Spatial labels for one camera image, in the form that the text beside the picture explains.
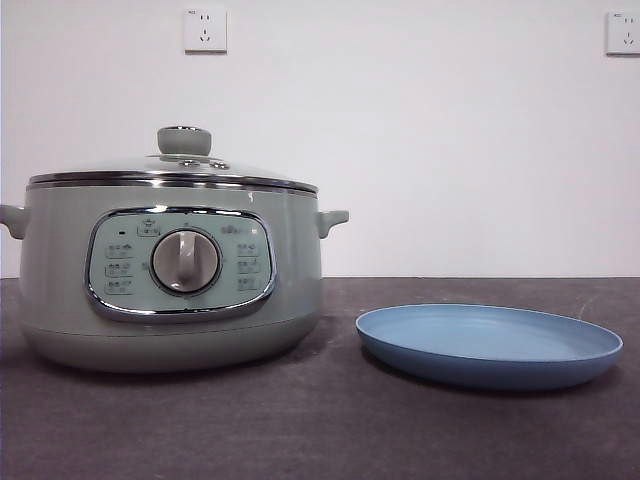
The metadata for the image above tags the glass lid with green knob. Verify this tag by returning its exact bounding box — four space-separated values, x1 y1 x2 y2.
27 125 320 196

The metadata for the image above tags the blue round plate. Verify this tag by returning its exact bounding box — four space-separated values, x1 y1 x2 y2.
355 303 625 392

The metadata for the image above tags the pale green electric steamer pot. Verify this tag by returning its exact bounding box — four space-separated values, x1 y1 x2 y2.
0 180 350 375

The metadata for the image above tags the white wall socket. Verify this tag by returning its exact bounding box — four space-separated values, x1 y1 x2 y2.
183 8 228 55
605 11 640 57

